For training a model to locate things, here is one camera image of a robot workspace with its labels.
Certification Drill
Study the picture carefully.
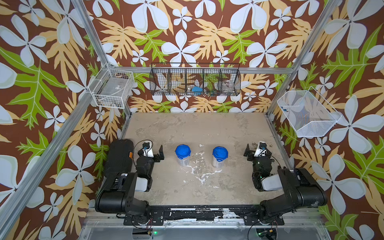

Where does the clear jar blue lid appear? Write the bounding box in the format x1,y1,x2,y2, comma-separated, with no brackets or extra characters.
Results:
175,145,192,167

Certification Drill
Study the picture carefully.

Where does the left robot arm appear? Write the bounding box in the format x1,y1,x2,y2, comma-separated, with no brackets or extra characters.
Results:
95,139,165,226

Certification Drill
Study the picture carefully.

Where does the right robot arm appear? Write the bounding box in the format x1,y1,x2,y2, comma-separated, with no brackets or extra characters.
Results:
244,142,328,225

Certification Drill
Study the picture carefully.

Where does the white mesh basket right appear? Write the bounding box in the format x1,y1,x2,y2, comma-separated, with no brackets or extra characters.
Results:
277,87,342,138

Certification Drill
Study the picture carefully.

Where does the blue object in basket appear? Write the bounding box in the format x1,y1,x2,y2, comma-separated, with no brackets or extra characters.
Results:
192,87,203,96

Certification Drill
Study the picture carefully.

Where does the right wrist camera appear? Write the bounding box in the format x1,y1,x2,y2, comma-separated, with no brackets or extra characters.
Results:
254,141,268,157

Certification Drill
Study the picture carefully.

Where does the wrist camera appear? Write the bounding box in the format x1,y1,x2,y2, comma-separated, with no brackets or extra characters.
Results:
142,140,154,158
254,141,268,157

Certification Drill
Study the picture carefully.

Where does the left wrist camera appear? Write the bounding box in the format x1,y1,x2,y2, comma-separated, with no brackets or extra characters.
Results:
142,140,154,158

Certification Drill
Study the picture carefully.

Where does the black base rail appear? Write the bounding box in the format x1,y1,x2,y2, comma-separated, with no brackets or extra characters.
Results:
124,205,285,227

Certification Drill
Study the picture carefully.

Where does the white wire basket left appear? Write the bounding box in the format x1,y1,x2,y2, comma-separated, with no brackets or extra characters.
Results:
88,64,135,109

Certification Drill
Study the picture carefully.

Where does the black wire basket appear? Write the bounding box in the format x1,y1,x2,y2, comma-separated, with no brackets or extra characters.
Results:
149,63,241,97

